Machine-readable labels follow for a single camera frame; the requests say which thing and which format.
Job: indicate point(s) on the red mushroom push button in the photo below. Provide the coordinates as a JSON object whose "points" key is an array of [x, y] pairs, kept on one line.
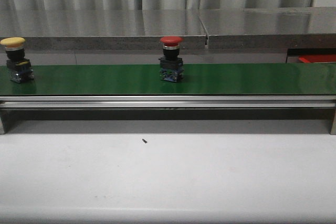
{"points": [[171, 65]]}

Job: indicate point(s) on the yellow mushroom push button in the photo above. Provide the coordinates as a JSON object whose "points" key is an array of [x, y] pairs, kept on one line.
{"points": [[19, 67]]}

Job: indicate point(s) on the grey stone counter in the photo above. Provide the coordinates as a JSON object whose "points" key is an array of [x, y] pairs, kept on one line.
{"points": [[84, 37]]}

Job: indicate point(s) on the green conveyor belt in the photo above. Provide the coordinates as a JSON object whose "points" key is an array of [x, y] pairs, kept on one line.
{"points": [[206, 79]]}

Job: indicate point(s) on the red tray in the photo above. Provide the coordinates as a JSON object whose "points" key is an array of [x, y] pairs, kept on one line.
{"points": [[318, 58]]}

